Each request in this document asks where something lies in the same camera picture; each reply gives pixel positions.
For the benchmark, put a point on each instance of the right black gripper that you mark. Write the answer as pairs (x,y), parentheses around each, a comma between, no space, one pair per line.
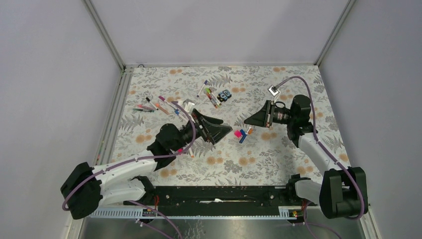
(263,118)

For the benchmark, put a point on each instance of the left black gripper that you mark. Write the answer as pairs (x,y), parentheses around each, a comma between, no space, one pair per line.
(212,130)

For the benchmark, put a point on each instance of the blue cap thin pen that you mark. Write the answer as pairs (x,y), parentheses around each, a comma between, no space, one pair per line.
(245,136)

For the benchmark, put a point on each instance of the orange tip white pen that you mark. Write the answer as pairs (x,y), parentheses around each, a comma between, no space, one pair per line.
(191,153)

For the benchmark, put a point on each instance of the purple cap white pen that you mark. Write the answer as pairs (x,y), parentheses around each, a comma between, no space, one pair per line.
(201,88)

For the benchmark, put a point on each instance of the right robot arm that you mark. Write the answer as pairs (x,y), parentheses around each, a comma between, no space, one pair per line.
(343,190)

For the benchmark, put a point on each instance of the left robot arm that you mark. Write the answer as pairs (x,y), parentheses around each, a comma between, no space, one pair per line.
(88,187)

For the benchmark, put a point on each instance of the orange red pen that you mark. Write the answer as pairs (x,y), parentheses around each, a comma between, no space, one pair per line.
(212,100)

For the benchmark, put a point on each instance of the green cap pen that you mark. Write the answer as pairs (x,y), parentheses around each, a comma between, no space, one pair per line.
(213,96)

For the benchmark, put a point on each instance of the orange pen left group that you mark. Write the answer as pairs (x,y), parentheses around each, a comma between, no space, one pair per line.
(158,106)

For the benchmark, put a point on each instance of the magenta cap pen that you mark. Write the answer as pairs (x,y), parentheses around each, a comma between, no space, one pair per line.
(168,103)

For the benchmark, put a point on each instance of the dark green pen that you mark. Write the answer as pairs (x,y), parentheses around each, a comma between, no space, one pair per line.
(143,110)

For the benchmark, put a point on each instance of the black cap pen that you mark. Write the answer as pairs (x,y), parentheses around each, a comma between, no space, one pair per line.
(149,101)

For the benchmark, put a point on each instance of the pink pen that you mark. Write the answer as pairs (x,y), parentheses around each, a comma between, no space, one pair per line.
(145,107)

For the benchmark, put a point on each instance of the floral table mat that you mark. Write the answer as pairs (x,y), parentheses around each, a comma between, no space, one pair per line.
(266,157)

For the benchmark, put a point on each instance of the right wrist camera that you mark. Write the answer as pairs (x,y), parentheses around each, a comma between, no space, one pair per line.
(273,91)

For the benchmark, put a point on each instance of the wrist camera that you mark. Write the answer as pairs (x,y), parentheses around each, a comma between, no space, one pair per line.
(188,105)
(273,91)

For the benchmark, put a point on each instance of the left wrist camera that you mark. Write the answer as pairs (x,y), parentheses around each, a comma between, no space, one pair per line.
(188,105)

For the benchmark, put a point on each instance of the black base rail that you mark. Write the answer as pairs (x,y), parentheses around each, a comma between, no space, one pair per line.
(216,201)

